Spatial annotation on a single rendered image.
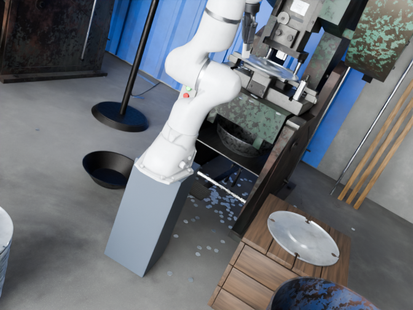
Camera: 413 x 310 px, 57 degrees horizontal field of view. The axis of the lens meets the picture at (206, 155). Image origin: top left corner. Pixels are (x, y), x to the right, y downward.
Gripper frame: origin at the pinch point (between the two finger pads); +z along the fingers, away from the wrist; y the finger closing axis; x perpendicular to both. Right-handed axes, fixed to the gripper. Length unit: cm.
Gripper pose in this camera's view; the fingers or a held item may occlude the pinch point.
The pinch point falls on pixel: (246, 50)
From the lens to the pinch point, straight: 177.7
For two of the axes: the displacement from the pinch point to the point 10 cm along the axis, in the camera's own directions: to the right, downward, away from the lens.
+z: -0.5, 8.4, 5.4
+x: 9.5, -1.2, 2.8
